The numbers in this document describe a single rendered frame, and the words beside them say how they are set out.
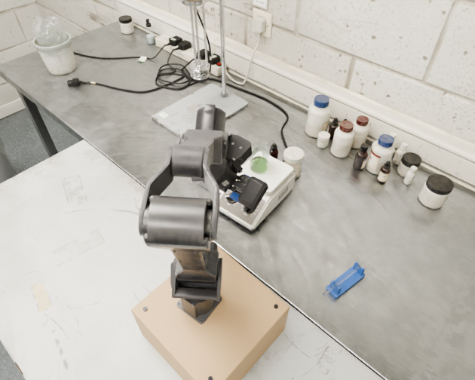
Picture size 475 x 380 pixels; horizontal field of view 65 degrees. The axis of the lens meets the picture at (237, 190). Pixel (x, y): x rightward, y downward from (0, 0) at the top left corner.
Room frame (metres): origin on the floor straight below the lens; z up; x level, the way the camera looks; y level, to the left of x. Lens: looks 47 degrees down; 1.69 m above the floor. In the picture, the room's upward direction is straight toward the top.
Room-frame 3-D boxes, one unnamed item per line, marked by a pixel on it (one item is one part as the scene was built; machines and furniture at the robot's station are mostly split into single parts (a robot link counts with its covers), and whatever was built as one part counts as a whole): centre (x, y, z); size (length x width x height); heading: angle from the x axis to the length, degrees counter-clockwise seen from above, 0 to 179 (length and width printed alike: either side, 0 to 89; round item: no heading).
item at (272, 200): (0.71, -0.06, 0.94); 0.22 x 0.13 x 0.08; 142
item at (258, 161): (0.74, -0.06, 1.02); 0.06 x 0.05 x 0.08; 168
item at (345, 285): (0.44, -0.25, 0.92); 0.10 x 0.03 x 0.04; 127
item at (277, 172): (0.73, -0.07, 0.98); 0.12 x 0.12 x 0.01; 52
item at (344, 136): (0.91, -0.33, 0.95); 0.06 x 0.06 x 0.11
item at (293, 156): (0.81, -0.16, 0.94); 0.06 x 0.06 x 0.08
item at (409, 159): (0.81, -0.51, 0.93); 0.05 x 0.05 x 0.06
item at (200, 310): (0.34, 0.07, 1.04); 0.07 x 0.07 x 0.06; 54
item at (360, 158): (0.84, -0.37, 0.94); 0.03 x 0.03 x 0.08
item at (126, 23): (1.78, 0.52, 0.93); 0.06 x 0.06 x 0.06
